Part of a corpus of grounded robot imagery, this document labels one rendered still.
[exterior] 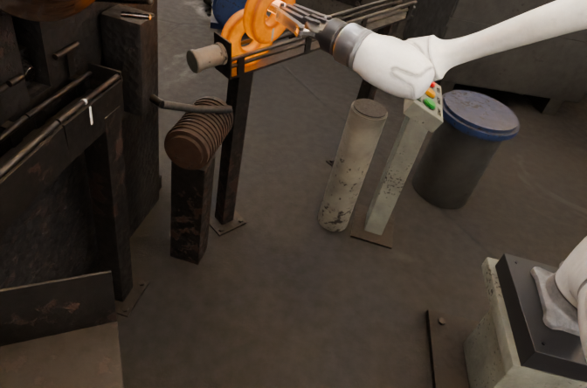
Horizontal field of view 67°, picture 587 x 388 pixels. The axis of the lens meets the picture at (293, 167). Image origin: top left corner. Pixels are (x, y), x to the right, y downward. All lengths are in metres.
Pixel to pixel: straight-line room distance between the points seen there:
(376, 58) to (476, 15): 1.83
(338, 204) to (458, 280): 0.52
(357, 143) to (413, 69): 0.58
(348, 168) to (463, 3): 1.43
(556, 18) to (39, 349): 0.94
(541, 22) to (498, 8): 1.83
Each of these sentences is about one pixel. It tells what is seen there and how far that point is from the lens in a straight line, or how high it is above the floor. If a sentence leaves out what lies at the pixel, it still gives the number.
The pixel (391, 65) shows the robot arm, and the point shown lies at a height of 0.85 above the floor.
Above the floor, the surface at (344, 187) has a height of 0.23.
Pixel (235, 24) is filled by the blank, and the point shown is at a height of 0.75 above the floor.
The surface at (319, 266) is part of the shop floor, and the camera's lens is 1.59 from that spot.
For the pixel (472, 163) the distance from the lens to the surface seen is 1.90.
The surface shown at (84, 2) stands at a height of 0.89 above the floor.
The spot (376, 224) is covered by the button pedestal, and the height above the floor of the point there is 0.06.
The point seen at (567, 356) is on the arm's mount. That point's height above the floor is 0.41.
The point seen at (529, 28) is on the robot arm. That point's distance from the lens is 0.95.
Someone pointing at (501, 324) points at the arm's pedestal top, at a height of 0.34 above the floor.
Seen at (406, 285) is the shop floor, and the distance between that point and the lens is 1.66.
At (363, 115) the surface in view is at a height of 0.52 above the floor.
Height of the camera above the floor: 1.21
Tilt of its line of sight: 38 degrees down
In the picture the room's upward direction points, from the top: 13 degrees clockwise
